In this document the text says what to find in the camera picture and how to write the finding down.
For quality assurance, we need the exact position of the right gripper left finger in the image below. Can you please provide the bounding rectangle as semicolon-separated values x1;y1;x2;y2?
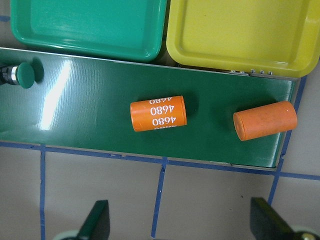
77;200;110;240

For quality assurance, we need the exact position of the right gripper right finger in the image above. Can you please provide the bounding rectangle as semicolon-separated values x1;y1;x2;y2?
250;197;300;240

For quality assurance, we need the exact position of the plain orange cylinder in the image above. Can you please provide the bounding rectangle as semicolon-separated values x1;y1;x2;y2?
233;101;298;141

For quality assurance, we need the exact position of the orange cylinder marked 4680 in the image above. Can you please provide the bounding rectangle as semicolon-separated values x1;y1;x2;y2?
130;95;187;132

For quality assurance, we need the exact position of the green push button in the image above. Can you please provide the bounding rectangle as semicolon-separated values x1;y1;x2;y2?
0;62;35;89

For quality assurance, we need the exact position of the green conveyor belt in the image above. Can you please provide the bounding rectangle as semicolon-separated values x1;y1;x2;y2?
0;48;299;168

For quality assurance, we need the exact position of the yellow plastic tray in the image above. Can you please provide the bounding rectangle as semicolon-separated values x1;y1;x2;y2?
166;0;320;78

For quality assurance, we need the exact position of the green plastic tray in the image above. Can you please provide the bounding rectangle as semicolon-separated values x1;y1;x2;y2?
10;0;167;62

